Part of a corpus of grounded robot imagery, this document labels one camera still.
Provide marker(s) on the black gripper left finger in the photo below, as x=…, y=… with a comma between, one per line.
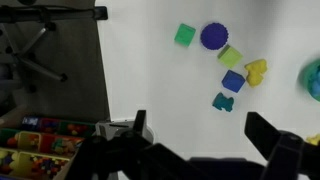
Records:
x=133, y=153

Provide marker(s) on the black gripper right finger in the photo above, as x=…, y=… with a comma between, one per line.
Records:
x=283, y=150

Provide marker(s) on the yellow star toy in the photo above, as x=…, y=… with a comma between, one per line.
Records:
x=314, y=140

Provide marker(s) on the green plastic bowl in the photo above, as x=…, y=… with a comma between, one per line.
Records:
x=304, y=75

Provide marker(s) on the yellow toy animal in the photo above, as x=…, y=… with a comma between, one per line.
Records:
x=256, y=73

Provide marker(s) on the purple ridged round toy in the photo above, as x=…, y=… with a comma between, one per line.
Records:
x=214, y=36

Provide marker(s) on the grey metal mounting plate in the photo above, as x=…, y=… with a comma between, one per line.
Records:
x=110, y=128

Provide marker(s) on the blue cube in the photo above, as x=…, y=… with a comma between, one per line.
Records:
x=222, y=102
x=233, y=81

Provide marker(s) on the cardboard box of toys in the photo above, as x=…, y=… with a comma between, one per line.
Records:
x=40, y=146

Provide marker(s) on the lime green cube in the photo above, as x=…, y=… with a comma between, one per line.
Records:
x=230, y=56

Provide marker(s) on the office chair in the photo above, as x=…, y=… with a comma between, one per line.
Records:
x=33, y=65

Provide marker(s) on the black stand bar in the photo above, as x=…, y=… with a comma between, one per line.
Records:
x=50, y=13

